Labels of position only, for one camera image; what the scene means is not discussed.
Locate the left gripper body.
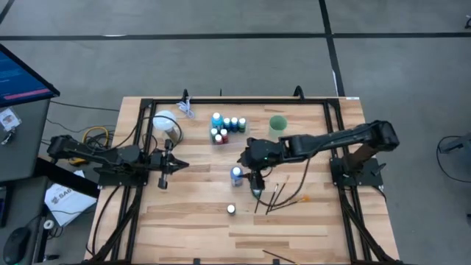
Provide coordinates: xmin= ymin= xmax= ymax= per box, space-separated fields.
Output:
xmin=149 ymin=151 xmax=167 ymax=177

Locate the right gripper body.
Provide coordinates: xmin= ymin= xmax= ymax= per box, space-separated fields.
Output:
xmin=238 ymin=137 xmax=286 ymax=172

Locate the large periwinkle blue paint bottle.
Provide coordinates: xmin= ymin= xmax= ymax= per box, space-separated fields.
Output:
xmin=230 ymin=166 xmax=244 ymax=188

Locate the black wire stand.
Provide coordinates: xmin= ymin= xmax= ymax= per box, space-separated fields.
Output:
xmin=269 ymin=174 xmax=290 ymax=213

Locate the orange paint brush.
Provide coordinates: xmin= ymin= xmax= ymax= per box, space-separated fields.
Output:
xmin=266 ymin=194 xmax=311 ymax=215

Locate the clear plastic bin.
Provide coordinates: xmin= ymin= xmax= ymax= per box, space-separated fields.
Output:
xmin=210 ymin=113 xmax=251 ymax=145

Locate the light green plastic cup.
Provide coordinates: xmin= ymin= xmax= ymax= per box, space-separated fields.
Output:
xmin=267 ymin=114 xmax=288 ymax=140

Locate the grey desk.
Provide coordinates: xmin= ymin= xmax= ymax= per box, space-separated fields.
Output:
xmin=0 ymin=98 xmax=52 ymax=184

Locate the white label tag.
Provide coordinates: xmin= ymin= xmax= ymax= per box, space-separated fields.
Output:
xmin=0 ymin=108 xmax=22 ymax=133

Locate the black computer mouse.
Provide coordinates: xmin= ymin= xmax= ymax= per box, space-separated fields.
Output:
xmin=2 ymin=227 xmax=32 ymax=265

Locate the computer monitor blue screen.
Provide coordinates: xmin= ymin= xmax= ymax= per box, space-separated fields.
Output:
xmin=0 ymin=43 xmax=60 ymax=108

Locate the grey floor device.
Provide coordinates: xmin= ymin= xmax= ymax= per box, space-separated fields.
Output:
xmin=439 ymin=134 xmax=471 ymax=155

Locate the white coiled cable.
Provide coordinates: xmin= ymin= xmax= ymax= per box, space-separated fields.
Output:
xmin=176 ymin=97 xmax=195 ymax=119

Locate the black aluminium table frame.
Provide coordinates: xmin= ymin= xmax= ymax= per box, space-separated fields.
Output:
xmin=86 ymin=96 xmax=402 ymax=265

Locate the yellow cable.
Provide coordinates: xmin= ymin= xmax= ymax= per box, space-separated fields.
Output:
xmin=81 ymin=126 xmax=110 ymax=145

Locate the black floor cable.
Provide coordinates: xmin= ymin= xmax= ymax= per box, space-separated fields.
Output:
xmin=49 ymin=99 xmax=121 ymax=113

